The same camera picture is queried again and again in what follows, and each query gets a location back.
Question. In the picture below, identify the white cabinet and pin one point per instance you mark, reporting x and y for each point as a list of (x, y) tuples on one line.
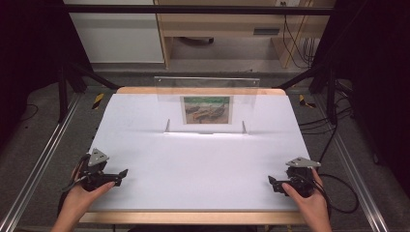
[(119, 38)]

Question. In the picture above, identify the person's right hand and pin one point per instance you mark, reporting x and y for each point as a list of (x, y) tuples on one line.
[(314, 206)]

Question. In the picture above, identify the clear acrylic photo frame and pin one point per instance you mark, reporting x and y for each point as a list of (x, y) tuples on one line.
[(206, 87)]

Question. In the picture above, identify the black curtain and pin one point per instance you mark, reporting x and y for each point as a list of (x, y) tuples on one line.
[(29, 48), (377, 80)]

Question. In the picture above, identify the person's left hand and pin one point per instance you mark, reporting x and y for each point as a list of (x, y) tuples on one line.
[(77, 203)]

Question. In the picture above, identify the light wooden desk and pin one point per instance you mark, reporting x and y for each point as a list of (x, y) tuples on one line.
[(219, 24)]

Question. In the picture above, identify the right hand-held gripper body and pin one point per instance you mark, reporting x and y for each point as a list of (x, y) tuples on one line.
[(301, 182)]

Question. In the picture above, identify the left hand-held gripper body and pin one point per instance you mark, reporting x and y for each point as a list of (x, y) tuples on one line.
[(95, 179)]

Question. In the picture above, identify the painted picture card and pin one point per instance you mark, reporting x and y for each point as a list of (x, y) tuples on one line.
[(207, 110)]

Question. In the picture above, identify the white table cover sheet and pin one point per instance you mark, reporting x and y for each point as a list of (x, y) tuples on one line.
[(193, 167)]

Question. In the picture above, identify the black metal stand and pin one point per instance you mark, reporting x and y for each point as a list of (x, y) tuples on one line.
[(63, 96), (332, 100)]

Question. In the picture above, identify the black horizontal frame bar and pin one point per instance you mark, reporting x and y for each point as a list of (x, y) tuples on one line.
[(193, 9)]

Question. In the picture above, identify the aluminium floor rail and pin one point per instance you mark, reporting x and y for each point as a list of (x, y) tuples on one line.
[(354, 174), (38, 167)]

